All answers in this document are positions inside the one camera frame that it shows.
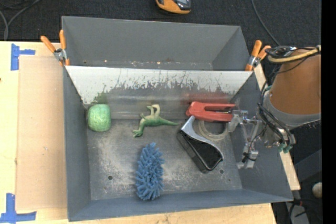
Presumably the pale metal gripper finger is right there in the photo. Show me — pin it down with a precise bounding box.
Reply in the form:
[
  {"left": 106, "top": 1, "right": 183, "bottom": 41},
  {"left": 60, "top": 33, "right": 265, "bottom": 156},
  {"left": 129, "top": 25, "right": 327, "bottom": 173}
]
[
  {"left": 236, "top": 144, "right": 260, "bottom": 170},
  {"left": 227, "top": 110, "right": 249, "bottom": 133}
]

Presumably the clear tape roll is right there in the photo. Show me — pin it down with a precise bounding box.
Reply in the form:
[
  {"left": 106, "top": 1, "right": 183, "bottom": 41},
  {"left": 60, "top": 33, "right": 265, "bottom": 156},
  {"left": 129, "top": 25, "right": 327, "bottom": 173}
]
[{"left": 197, "top": 119, "right": 229, "bottom": 142}]

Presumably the red stapler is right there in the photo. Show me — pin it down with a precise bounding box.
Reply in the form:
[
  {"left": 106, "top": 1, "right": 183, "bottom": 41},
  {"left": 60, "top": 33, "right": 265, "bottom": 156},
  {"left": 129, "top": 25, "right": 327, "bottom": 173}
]
[{"left": 185, "top": 101, "right": 237, "bottom": 123}]

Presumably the green toy dinosaur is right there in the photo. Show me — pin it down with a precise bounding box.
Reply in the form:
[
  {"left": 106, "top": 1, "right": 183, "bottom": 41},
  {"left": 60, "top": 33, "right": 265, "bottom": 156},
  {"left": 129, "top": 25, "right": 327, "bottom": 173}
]
[{"left": 131, "top": 104, "right": 180, "bottom": 138}]

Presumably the black and silver curved object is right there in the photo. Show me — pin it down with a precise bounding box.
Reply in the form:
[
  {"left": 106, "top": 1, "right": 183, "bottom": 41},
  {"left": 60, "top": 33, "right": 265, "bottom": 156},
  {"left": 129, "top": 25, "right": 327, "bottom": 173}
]
[{"left": 176, "top": 115, "right": 225, "bottom": 174}]

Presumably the grey metal bin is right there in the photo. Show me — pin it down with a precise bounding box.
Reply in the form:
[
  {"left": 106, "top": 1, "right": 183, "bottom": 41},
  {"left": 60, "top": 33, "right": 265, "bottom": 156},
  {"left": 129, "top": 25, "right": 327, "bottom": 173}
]
[{"left": 61, "top": 15, "right": 295, "bottom": 222}]

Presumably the light green round object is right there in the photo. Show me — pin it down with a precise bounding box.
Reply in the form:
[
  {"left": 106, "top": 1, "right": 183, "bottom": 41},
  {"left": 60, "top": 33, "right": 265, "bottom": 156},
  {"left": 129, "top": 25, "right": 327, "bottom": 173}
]
[{"left": 87, "top": 103, "right": 112, "bottom": 133}]

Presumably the blue noodle duster mitt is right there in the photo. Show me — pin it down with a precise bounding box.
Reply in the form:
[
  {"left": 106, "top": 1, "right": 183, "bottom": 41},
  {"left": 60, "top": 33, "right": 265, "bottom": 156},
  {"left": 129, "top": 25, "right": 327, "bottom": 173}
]
[{"left": 134, "top": 142, "right": 166, "bottom": 201}]

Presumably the brown cardboard board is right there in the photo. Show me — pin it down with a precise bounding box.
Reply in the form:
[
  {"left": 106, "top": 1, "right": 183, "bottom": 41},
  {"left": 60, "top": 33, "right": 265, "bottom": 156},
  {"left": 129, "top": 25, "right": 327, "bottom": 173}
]
[{"left": 15, "top": 55, "right": 68, "bottom": 212}]

